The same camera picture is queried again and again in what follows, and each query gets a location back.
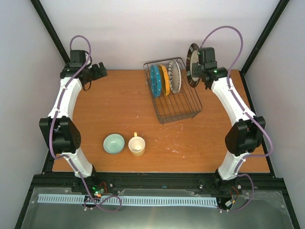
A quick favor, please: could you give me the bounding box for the black bottom plate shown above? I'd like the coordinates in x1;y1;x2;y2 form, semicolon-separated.
186;43;200;88

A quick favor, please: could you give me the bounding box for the white blue striped plate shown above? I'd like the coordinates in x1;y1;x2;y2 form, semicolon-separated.
168;60;182;94

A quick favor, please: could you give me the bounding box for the orange polka dot plate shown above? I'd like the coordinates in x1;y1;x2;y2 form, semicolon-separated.
159;64;171;96

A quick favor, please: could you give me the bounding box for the teal polka dot plate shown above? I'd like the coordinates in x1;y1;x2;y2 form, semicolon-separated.
150;65;162;98

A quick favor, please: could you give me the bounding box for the dark wire dish rack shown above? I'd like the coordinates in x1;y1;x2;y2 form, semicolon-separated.
143;57;203;124

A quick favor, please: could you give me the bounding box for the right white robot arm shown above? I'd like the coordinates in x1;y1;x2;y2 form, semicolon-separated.
186;43;265;192

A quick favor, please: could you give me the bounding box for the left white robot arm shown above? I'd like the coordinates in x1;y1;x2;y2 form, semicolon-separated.
39;50;107;192

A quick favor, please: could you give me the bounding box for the light green ceramic bowl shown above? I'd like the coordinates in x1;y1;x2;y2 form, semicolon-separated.
103;134;125;155

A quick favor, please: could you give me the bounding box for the cream yellow mug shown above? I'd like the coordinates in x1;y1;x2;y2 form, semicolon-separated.
128;132;146;156

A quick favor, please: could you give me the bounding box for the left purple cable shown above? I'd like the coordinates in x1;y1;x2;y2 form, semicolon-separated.
49;35;122;213

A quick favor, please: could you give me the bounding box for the purple cable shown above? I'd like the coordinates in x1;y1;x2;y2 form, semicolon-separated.
201;25;274;213
49;35;122;213

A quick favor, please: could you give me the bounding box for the left black frame post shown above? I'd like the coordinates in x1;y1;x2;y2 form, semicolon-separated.
30;0;70;63

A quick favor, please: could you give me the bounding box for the black frame post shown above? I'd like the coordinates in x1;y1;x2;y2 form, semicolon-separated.
30;0;70;63
240;0;291;74

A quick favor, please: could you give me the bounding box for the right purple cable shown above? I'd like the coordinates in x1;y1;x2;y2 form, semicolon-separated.
201;25;274;213

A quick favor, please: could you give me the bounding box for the right black frame post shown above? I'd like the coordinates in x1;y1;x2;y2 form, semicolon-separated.
240;0;291;74

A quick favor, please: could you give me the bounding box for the black aluminium frame base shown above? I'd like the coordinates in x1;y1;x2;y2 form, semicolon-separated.
15;155;300;229

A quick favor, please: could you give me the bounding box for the light blue slotted cable duct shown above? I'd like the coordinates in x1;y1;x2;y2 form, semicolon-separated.
37;194;217;208

